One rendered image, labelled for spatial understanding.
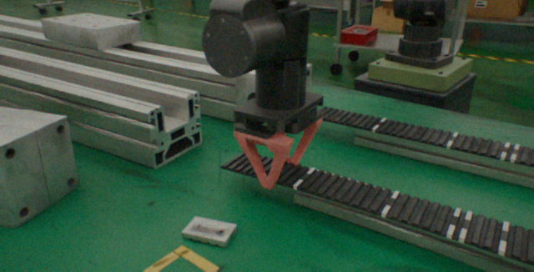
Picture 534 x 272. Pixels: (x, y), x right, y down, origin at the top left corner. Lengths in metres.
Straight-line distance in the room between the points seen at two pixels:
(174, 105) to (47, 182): 0.20
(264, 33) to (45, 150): 0.29
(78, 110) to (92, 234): 0.24
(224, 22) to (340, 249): 0.25
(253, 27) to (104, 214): 0.28
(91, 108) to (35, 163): 0.16
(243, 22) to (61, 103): 0.41
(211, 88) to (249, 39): 0.39
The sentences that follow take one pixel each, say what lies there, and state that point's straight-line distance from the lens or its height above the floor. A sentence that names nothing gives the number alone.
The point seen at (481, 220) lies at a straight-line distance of 0.50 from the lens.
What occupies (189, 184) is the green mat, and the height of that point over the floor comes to 0.78.
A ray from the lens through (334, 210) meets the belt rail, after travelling 0.52.
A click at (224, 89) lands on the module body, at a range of 0.75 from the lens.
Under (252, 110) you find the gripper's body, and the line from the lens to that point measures 0.48.
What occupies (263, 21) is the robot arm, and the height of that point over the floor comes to 1.00.
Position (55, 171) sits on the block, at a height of 0.82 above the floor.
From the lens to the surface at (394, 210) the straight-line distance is 0.49.
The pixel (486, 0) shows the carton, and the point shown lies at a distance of 5.41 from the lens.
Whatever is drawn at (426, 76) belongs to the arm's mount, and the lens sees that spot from 0.98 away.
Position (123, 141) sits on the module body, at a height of 0.81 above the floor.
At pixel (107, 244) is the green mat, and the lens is 0.51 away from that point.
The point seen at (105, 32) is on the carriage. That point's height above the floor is 0.90.
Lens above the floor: 1.07
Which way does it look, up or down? 23 degrees down
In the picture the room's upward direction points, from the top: straight up
